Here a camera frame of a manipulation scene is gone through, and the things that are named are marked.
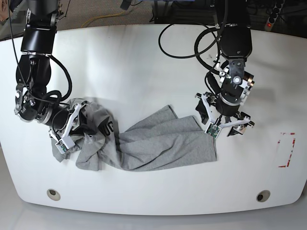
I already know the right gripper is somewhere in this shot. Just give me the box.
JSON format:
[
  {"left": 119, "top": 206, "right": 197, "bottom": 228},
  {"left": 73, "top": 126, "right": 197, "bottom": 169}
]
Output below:
[{"left": 49, "top": 103, "right": 98, "bottom": 153}]

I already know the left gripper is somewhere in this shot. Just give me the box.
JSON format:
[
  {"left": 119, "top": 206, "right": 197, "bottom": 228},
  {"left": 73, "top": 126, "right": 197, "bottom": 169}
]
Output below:
[{"left": 195, "top": 92, "right": 255, "bottom": 139}]

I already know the grey T-shirt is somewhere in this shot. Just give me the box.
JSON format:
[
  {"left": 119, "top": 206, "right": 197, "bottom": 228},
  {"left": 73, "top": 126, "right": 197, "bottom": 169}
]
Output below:
[{"left": 51, "top": 98, "right": 217, "bottom": 172}]

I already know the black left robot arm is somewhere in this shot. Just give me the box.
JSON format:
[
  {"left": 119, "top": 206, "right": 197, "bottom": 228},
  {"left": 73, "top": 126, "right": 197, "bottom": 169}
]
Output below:
[{"left": 196, "top": 0, "right": 254, "bottom": 139}]

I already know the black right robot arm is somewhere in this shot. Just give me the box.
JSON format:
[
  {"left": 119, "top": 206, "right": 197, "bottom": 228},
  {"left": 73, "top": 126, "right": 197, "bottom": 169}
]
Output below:
[{"left": 14, "top": 0, "right": 96, "bottom": 154}]

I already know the red tape rectangle marking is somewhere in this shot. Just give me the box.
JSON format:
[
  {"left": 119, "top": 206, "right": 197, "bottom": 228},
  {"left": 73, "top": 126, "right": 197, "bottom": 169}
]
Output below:
[{"left": 275, "top": 132, "right": 296, "bottom": 168}]

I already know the left table grommet hole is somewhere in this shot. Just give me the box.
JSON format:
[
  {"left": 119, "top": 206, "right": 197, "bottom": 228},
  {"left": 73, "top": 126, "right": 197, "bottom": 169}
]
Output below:
[{"left": 47, "top": 189, "right": 60, "bottom": 201}]

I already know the table grommet hole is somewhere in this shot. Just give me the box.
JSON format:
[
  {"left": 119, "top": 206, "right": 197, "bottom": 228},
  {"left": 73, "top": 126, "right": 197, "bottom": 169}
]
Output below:
[
  {"left": 256, "top": 190, "right": 271, "bottom": 203},
  {"left": 47, "top": 189, "right": 60, "bottom": 201}
]

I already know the right table grommet hole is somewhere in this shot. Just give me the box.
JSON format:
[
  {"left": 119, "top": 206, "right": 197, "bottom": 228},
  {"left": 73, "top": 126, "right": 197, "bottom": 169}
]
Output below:
[{"left": 256, "top": 190, "right": 271, "bottom": 203}]

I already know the white power strip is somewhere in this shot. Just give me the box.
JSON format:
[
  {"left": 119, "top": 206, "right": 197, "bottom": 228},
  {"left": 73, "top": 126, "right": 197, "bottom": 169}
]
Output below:
[{"left": 264, "top": 0, "right": 285, "bottom": 32}]

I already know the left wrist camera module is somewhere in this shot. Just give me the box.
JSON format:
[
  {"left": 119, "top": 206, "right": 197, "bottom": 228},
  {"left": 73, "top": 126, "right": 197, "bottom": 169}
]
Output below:
[{"left": 205, "top": 123, "right": 222, "bottom": 139}]

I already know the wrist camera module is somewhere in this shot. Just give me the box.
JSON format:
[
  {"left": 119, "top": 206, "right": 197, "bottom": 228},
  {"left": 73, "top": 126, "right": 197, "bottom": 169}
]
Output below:
[
  {"left": 55, "top": 142, "right": 69, "bottom": 155},
  {"left": 205, "top": 123, "right": 222, "bottom": 139}
]

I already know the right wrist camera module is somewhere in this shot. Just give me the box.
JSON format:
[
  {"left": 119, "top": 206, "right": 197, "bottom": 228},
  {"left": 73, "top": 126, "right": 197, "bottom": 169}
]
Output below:
[{"left": 55, "top": 142, "right": 69, "bottom": 155}]

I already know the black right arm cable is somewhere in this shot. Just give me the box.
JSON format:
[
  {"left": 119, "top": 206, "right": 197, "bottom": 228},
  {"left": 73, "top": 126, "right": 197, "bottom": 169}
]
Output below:
[{"left": 43, "top": 55, "right": 73, "bottom": 103}]

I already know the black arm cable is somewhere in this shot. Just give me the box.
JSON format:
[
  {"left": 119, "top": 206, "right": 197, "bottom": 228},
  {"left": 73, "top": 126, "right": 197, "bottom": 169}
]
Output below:
[
  {"left": 158, "top": 23, "right": 223, "bottom": 72},
  {"left": 43, "top": 55, "right": 73, "bottom": 103}
]

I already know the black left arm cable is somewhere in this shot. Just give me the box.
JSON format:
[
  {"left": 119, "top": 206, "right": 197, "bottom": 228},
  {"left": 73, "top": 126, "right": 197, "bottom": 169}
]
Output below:
[{"left": 158, "top": 23, "right": 223, "bottom": 72}]

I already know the yellow cable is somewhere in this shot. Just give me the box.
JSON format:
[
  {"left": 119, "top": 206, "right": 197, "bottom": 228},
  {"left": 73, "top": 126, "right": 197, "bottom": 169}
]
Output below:
[{"left": 81, "top": 11, "right": 128, "bottom": 28}]

